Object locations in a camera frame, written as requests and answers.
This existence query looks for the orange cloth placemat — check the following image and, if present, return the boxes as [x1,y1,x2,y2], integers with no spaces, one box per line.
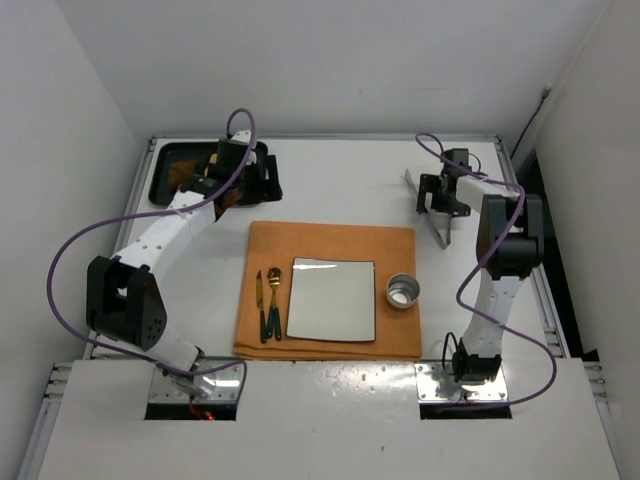
[233,221,422,361]

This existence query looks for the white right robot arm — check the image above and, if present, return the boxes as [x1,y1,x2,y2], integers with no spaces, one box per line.
[416,168,544,383]

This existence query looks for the metal serving tongs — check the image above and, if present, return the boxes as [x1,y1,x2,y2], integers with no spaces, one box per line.
[404,169,452,250]

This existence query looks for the white square plate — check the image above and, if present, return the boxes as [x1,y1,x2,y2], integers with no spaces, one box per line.
[286,257,376,343]

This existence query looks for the black plastic tray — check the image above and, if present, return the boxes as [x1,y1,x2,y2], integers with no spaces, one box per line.
[148,139,272,212]

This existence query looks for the black wall cable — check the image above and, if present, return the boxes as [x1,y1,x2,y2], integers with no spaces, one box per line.
[510,89,550,161]

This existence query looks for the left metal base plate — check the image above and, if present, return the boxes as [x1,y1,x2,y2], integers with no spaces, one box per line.
[148,356,247,405]

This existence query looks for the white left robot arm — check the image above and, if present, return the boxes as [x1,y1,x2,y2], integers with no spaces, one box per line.
[86,132,282,398]

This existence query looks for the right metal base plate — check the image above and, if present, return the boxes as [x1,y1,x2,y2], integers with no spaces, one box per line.
[414,361,509,406]

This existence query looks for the gold knife green handle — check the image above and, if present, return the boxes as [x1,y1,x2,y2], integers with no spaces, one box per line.
[255,270,267,344]

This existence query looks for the metal base plate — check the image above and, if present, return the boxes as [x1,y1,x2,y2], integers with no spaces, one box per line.
[148,356,247,405]
[414,361,509,406]

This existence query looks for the metal cup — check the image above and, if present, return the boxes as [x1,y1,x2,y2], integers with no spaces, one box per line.
[386,273,420,310]

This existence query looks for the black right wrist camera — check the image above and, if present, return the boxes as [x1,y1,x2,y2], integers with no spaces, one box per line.
[444,148,470,168]

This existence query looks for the brown croissant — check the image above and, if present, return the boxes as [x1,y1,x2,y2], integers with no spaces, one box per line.
[167,160,198,192]

